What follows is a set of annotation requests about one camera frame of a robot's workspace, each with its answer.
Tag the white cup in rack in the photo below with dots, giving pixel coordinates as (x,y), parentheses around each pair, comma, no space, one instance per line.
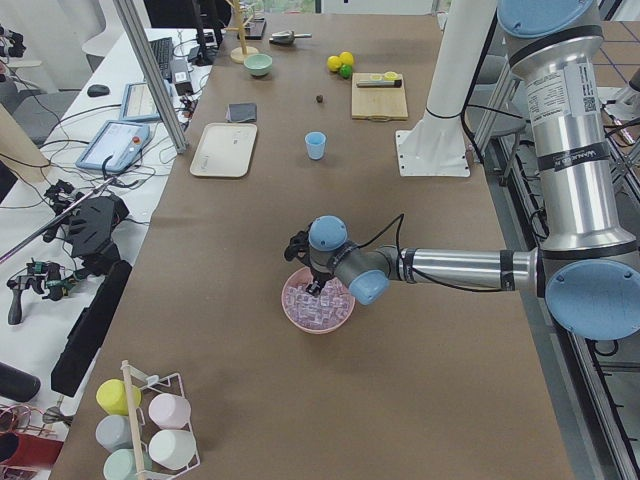
(172,449)

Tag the aluminium frame post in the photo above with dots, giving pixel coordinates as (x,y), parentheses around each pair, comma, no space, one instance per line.
(136,34)

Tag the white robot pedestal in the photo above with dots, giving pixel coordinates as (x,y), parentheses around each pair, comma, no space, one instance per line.
(435,147)

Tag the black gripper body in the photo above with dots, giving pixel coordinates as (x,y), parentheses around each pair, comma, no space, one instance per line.
(318,276)

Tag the light blue cup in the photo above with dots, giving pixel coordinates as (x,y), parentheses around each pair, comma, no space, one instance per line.
(315,142)

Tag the yellow cup in rack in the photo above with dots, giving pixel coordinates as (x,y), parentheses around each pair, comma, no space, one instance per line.
(111,397)

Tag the pale green cup in rack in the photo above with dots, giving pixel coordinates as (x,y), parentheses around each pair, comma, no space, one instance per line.
(120,465)

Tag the yellow lemon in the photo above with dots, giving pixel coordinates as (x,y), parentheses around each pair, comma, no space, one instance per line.
(347,58)
(334,63)

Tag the black keyboard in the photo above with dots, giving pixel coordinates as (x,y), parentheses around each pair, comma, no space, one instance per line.
(162,50)

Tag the bamboo cutting board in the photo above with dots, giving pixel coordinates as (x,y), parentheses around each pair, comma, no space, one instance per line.
(377,104)

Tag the wooden glass stand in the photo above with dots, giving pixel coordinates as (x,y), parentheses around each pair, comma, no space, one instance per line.
(236,46)

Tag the cream serving tray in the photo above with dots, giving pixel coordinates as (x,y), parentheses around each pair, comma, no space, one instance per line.
(224,150)

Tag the white wire cup rack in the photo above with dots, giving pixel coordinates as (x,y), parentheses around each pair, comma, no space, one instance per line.
(140,389)

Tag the steel muddler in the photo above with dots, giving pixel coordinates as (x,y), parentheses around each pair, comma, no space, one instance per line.
(379,83)

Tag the teach pendant tablet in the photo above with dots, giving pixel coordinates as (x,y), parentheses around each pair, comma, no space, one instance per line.
(115,147)
(138,104)

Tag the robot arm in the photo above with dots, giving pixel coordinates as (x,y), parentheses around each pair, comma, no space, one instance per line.
(585,266)

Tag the black computer mouse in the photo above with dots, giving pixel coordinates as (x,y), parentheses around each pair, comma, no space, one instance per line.
(97,90)

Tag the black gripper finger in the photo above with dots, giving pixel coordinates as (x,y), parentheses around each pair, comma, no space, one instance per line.
(314,289)

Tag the pink cup in rack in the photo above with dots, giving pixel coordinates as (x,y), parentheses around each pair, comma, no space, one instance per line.
(169,411)

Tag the pink bowl of ice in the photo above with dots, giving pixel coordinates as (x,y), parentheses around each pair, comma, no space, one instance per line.
(316,315)

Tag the green lime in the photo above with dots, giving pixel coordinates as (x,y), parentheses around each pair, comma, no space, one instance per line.
(345,71)

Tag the grey folded cloth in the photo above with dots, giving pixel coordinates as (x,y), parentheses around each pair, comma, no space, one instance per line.
(241,112)

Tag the metal ice scoop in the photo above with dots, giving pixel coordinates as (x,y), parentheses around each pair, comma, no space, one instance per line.
(287,37)

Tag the mint green bowl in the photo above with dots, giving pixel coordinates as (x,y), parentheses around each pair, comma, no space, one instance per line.
(258,65)

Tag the grey cup in rack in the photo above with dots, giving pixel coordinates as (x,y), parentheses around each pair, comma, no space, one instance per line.
(114,433)

